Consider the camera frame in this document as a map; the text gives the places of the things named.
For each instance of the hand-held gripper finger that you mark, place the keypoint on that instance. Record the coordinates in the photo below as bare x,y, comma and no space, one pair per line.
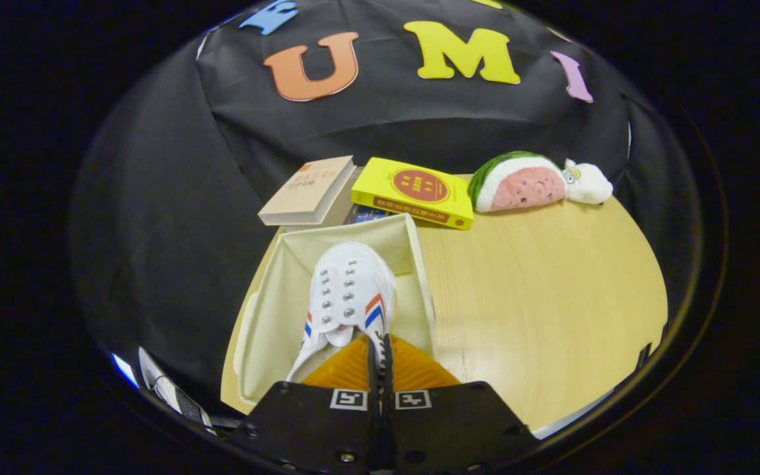
388,422
373,422

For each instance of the white striped canvas shoe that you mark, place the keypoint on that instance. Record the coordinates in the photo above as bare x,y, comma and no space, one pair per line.
350,284

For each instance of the cream fabric storage box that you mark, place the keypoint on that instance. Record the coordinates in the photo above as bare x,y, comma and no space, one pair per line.
274,310

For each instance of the white flat object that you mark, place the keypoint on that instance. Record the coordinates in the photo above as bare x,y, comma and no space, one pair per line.
172,389

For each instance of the blue book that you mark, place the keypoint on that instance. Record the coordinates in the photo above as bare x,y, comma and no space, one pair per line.
365,214

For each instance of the grey book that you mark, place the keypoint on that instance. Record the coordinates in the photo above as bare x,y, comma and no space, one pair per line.
346,201

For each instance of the yellow book with red circle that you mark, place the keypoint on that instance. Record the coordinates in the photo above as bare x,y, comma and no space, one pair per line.
413,191

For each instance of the beige paperback book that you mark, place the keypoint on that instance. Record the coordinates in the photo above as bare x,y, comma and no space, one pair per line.
311,188

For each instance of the watermelon slice plush toy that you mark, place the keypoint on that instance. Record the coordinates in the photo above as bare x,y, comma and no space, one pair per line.
525,185

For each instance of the small white plush toy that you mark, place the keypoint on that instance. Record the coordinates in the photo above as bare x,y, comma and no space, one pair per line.
590,183

